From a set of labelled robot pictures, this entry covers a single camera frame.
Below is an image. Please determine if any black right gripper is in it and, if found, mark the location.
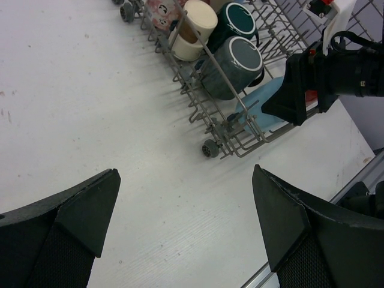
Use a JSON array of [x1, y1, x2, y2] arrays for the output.
[[262, 38, 383, 125]]

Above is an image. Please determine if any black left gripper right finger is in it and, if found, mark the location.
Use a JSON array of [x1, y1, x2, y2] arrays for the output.
[[251, 164, 384, 288]]

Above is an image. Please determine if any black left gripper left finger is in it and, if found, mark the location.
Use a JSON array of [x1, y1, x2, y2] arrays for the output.
[[1, 169, 121, 287]]

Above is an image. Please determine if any red mug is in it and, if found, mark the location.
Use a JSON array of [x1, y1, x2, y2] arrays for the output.
[[305, 90, 317, 107]]

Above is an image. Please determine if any light blue mug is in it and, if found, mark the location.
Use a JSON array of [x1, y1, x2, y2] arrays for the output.
[[242, 76, 285, 132]]

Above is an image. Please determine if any grey mug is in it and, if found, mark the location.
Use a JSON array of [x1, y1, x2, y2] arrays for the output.
[[201, 36, 263, 101]]

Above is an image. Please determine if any dark teal mug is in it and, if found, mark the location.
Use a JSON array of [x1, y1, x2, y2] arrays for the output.
[[207, 2, 259, 54]]

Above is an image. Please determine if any cream small cup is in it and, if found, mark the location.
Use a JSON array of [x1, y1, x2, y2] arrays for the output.
[[169, 1, 218, 62]]

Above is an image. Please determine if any pink patterned mug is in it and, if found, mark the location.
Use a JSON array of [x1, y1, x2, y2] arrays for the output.
[[145, 0, 179, 31]]

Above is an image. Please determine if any grey wire dish rack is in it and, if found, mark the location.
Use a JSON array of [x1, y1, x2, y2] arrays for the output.
[[115, 1, 383, 158]]

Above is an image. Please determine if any aluminium mounting rail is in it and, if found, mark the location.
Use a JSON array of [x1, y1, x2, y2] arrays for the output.
[[239, 146, 384, 288]]

